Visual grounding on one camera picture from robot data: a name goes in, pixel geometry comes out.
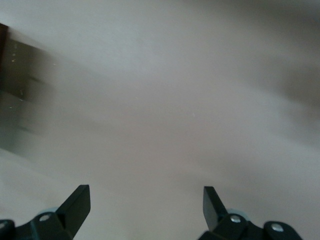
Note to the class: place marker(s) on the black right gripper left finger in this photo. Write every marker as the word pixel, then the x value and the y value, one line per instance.
pixel 75 207

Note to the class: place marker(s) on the dark brown wooden cabinet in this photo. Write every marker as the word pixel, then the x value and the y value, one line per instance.
pixel 3 40

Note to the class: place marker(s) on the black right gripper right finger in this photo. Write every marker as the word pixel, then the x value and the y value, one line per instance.
pixel 212 207

